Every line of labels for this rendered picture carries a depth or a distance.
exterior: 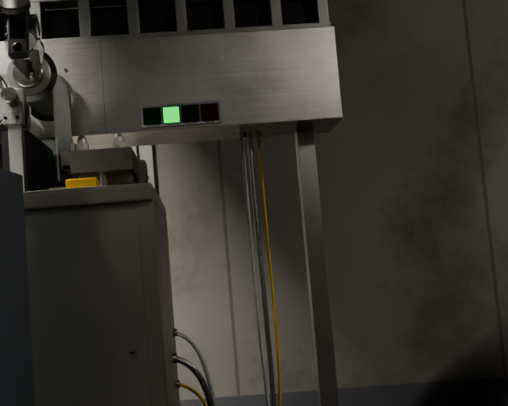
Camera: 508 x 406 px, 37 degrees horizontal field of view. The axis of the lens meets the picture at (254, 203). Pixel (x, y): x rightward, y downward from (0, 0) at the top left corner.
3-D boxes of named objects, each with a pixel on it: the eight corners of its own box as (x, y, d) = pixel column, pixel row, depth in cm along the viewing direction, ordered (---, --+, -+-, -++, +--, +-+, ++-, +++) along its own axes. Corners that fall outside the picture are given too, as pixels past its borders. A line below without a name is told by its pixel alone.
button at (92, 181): (65, 189, 172) (64, 179, 172) (71, 192, 178) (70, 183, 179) (97, 187, 172) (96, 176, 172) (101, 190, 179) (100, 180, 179)
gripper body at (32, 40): (43, 33, 196) (32, -9, 187) (39, 51, 190) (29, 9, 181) (13, 35, 195) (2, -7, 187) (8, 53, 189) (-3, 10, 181)
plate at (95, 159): (70, 173, 195) (68, 151, 195) (93, 190, 235) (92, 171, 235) (132, 169, 196) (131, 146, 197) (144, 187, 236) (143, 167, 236)
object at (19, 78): (24, 52, 199) (47, 70, 199) (27, 55, 201) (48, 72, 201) (6, 74, 198) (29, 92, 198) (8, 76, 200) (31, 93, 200)
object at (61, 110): (56, 147, 199) (51, 79, 201) (71, 160, 223) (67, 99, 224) (57, 147, 199) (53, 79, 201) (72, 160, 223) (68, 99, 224)
